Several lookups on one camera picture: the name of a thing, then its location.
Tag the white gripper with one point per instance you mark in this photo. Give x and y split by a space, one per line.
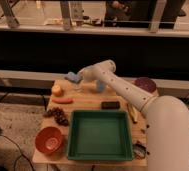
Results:
86 73

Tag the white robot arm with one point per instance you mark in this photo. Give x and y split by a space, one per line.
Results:
167 118

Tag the white paper cup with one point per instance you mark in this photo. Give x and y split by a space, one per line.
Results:
77 87

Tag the black rectangular block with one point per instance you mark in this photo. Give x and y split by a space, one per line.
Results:
110 105

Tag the red sausage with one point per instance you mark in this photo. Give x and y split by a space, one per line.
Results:
62 100

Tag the dark grape bunch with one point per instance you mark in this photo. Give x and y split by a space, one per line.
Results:
58 114

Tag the wooden board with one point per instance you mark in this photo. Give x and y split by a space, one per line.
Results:
90 99

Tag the yellow banana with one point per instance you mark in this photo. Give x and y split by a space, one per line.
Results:
133 113

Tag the dark red plate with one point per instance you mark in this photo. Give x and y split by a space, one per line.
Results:
146 83

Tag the green square tray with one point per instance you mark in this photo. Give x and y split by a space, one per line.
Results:
99 135

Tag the orange bowl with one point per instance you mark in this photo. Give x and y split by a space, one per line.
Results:
48 140

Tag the metal clip object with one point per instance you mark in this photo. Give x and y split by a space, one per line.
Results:
139 150

